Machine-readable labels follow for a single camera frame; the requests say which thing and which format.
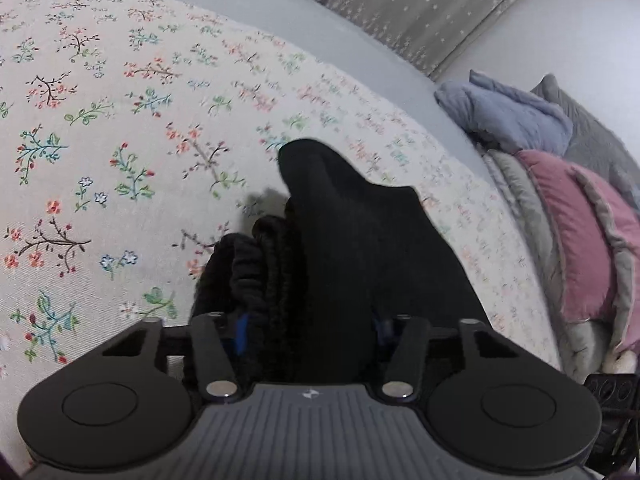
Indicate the blue-grey blanket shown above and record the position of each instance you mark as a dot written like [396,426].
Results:
[504,117]

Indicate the dark grey pillow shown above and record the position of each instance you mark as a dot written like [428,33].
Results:
[592,145]

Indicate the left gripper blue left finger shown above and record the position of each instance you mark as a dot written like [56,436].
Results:
[241,333]

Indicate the pink pillow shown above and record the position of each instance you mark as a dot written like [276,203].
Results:
[598,235]

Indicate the grey quilt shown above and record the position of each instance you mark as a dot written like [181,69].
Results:
[582,345]

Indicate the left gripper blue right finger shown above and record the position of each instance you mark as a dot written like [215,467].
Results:
[380,326]

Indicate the floral bed sheet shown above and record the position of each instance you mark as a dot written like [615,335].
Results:
[136,133]

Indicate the black pants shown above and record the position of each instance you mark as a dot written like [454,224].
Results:
[345,251]

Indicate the white fluffy plush toy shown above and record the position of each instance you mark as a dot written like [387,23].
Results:
[625,362]

